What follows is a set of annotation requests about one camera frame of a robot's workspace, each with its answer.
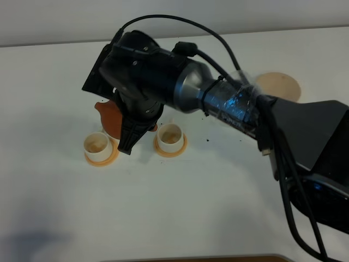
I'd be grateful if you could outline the right white teacup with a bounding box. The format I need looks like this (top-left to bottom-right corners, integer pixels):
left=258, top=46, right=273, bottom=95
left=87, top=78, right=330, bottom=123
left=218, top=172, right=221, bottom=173
left=157, top=122, right=184, bottom=153

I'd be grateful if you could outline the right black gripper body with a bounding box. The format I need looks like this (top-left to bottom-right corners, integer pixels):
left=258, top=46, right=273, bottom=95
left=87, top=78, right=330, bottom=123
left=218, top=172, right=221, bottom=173
left=99, top=31, right=191, bottom=120

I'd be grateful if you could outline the left orange cup coaster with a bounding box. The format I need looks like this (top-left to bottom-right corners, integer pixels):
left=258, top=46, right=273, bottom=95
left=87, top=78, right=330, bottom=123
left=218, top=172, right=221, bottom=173
left=84, top=139, right=119, bottom=167

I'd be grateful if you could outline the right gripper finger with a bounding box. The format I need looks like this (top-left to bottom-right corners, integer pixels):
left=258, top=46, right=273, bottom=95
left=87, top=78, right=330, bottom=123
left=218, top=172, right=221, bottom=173
left=118, top=116, right=159, bottom=155

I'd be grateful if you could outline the right orange cup coaster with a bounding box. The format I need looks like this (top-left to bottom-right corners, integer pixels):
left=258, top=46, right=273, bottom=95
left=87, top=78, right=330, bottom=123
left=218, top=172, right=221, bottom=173
left=153, top=134, right=188, bottom=158

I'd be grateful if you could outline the right black camera cable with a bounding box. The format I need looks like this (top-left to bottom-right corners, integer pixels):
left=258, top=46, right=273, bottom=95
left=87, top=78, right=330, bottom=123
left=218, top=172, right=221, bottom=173
left=116, top=14, right=335, bottom=262

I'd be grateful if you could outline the brown clay teapot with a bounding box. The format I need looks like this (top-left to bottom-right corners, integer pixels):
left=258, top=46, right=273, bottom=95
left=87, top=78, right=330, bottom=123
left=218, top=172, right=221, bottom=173
left=94, top=100, right=164, bottom=140

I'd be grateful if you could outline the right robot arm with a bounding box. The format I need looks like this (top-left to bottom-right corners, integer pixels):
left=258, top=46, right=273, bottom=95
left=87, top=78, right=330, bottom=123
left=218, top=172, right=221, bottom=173
left=97, top=31, right=348, bottom=233

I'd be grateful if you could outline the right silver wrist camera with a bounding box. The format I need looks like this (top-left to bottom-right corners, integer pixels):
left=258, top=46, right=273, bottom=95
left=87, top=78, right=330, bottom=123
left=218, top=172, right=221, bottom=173
left=82, top=44, right=114, bottom=100

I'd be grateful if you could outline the beige round teapot coaster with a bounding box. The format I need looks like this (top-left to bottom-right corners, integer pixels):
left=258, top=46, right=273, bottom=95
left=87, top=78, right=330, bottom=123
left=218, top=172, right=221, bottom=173
left=256, top=72, right=301, bottom=102

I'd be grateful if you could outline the white teacup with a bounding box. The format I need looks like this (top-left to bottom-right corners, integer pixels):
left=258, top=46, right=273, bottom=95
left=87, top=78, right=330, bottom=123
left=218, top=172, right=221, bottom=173
left=83, top=132, right=113, bottom=162
left=157, top=122, right=184, bottom=153

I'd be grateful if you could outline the orange cup coaster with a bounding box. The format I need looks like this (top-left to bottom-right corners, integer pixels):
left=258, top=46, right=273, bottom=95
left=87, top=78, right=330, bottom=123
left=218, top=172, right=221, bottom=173
left=153, top=134, right=188, bottom=158
left=84, top=139, right=119, bottom=167

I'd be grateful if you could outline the left white teacup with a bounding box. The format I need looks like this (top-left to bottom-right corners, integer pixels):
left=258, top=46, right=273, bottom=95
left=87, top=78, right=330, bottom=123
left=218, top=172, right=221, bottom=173
left=83, top=132, right=113, bottom=162

